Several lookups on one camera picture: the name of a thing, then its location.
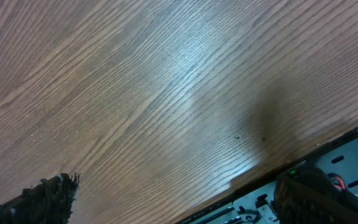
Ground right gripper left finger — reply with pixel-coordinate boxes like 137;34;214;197
0;173;80;224

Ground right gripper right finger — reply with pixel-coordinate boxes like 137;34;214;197
273;177;358;224

